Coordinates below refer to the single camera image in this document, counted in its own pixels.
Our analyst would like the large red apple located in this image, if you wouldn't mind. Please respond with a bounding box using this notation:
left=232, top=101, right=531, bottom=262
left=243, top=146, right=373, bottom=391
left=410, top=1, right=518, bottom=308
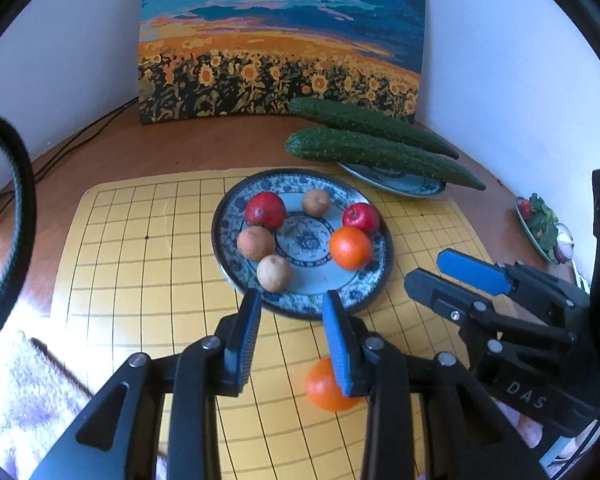
left=244, top=191, right=288, bottom=230

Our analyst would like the yellow grid game board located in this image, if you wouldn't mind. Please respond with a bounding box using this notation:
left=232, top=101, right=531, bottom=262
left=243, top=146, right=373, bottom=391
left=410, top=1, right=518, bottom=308
left=50, top=169, right=521, bottom=480

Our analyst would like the black looped strap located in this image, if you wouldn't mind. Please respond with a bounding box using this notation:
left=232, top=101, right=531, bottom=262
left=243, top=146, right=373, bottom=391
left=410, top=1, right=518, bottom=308
left=0, top=114, right=37, bottom=358

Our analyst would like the brown kiwi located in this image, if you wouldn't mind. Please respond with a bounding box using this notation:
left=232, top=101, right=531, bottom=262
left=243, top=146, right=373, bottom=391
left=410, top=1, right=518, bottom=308
left=237, top=225, right=276, bottom=262
left=301, top=189, right=331, bottom=216

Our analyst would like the small red apple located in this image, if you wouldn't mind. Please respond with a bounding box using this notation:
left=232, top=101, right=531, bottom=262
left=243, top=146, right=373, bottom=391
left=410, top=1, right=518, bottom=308
left=342, top=202, right=381, bottom=235

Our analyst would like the green cucumber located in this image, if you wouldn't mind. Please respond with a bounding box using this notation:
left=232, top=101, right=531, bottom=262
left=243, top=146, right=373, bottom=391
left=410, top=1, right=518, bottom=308
left=285, top=128, right=487, bottom=191
left=287, top=97, right=460, bottom=160

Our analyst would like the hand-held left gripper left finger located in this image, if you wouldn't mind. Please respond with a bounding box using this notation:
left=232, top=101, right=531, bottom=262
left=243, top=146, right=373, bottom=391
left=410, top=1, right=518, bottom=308
left=30, top=287, right=263, bottom=480

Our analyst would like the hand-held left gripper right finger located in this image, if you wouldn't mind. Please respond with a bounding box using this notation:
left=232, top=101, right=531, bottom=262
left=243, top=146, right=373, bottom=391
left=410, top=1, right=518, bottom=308
left=321, top=290, right=548, bottom=480

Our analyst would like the plate of salad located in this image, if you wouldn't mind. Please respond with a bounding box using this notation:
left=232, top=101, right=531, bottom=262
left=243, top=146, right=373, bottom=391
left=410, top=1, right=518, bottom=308
left=516, top=193, right=576, bottom=266

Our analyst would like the tan round fruit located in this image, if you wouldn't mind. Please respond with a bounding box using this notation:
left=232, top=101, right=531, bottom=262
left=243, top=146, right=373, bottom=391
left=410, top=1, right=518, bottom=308
left=257, top=254, right=293, bottom=293

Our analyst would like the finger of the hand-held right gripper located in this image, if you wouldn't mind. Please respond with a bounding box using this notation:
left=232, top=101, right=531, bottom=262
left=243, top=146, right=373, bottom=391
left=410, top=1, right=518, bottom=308
left=404, top=267, right=578, bottom=373
left=436, top=248, right=592, bottom=333

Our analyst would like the orange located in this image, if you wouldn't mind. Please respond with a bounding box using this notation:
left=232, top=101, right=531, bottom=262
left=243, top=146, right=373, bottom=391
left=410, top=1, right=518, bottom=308
left=328, top=226, right=373, bottom=271
left=305, top=358, right=361, bottom=413

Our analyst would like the black cable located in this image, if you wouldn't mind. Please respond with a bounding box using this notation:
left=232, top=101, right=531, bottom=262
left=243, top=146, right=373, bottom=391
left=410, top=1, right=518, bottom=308
left=32, top=104, right=140, bottom=183
left=30, top=98, right=140, bottom=173

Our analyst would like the blue floral porcelain plate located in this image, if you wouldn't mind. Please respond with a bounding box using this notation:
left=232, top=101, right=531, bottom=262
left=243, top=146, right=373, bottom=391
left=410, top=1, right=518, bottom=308
left=211, top=169, right=395, bottom=321

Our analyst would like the blue white plate under cucumbers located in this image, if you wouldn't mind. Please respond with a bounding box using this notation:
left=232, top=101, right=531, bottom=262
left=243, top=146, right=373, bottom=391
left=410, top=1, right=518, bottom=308
left=336, top=160, right=447, bottom=197

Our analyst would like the sunflower field painting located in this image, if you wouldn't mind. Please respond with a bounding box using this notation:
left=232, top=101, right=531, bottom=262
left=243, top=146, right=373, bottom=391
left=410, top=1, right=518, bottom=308
left=137, top=0, right=427, bottom=126

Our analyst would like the purple fuzzy towel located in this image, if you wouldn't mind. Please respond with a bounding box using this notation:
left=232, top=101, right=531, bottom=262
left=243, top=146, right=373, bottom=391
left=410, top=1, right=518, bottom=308
left=0, top=330, right=96, bottom=476

